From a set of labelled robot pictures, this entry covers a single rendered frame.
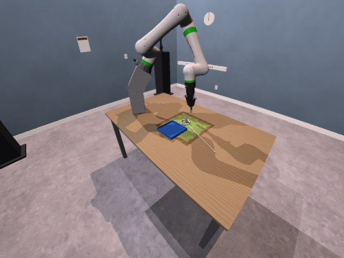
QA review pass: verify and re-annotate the blue tray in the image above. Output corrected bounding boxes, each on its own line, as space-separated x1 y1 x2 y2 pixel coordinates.
157 120 187 140

